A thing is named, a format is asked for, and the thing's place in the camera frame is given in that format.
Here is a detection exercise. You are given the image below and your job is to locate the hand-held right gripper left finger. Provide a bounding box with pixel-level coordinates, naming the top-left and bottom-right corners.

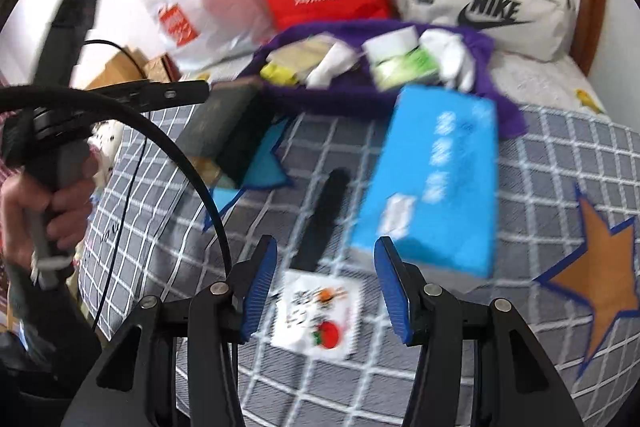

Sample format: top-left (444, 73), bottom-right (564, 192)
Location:
top-left (60, 234), bottom-right (278, 427)

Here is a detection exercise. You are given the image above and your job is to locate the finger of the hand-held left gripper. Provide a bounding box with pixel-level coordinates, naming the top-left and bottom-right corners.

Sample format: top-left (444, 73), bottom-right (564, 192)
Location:
top-left (85, 79), bottom-right (211, 112)

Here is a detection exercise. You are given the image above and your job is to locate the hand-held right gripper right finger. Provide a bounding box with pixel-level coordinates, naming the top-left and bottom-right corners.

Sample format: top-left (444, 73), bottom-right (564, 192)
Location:
top-left (374, 236), bottom-right (586, 427)

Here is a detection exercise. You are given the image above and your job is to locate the dark block with tan face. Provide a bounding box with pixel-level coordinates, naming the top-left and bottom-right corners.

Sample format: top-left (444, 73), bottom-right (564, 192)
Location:
top-left (177, 76), bottom-right (275, 188)

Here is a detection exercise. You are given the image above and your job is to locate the white packet tomato print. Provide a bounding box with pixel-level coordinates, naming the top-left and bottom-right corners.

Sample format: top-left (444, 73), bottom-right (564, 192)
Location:
top-left (270, 269), bottom-right (363, 362)

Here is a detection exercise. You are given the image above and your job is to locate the blue tissue pack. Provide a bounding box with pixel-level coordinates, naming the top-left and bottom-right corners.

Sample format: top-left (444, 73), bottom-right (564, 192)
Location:
top-left (347, 84), bottom-right (500, 279)

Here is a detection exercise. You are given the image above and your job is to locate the yellow black packet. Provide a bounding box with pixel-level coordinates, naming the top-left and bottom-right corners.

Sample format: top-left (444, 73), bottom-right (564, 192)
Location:
top-left (267, 34), bottom-right (336, 80)

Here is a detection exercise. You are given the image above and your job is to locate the purple cloth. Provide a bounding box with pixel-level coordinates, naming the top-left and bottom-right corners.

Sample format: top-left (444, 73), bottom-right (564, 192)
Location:
top-left (254, 20), bottom-right (527, 140)

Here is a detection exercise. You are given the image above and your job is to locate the white cloth roll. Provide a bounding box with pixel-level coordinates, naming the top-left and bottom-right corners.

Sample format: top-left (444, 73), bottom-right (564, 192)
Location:
top-left (306, 42), bottom-right (361, 88)

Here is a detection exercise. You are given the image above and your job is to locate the green wipes packet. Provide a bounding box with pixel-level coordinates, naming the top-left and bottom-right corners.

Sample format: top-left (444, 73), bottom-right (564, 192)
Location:
top-left (372, 48), bottom-right (438, 88)

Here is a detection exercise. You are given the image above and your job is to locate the white foam block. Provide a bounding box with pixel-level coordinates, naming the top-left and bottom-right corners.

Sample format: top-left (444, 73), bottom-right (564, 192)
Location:
top-left (362, 26), bottom-right (420, 58)

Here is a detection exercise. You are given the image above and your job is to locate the person's left hand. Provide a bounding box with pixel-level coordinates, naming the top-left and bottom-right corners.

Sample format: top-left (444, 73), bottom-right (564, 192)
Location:
top-left (0, 152), bottom-right (101, 279)

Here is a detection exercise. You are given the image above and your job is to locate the brown cardboard box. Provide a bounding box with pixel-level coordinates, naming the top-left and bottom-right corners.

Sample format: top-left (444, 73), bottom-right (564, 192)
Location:
top-left (145, 54), bottom-right (181, 82)

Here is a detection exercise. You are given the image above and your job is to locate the white spotted cloth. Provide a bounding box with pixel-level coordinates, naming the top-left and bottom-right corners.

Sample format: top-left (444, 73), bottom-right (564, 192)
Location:
top-left (90, 119), bottom-right (125, 188)

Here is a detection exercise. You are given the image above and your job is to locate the light wooden box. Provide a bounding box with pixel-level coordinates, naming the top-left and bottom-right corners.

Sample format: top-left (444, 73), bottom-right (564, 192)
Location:
top-left (85, 47), bottom-right (151, 90)

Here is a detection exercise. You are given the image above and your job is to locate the black comb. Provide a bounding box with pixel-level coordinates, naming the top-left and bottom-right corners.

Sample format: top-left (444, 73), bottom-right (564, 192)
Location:
top-left (290, 168), bottom-right (351, 273)

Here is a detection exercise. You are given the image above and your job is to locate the black stand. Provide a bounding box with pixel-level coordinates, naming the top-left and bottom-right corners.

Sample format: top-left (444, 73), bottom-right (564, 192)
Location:
top-left (32, 0), bottom-right (107, 82)

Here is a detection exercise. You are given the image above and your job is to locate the grey checked blanket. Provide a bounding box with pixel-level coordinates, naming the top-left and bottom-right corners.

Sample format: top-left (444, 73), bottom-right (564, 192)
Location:
top-left (82, 102), bottom-right (640, 427)

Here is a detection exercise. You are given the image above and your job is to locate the white glove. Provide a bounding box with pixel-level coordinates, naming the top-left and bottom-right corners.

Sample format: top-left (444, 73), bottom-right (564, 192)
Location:
top-left (419, 29), bottom-right (476, 94)

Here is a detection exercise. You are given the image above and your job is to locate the white patterned bed sheet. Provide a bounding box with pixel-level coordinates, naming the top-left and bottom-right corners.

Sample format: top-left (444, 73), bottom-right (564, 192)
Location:
top-left (492, 52), bottom-right (608, 118)

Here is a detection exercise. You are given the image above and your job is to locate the thick black cable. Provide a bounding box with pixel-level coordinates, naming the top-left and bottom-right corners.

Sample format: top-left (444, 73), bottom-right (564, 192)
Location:
top-left (0, 86), bottom-right (236, 288)

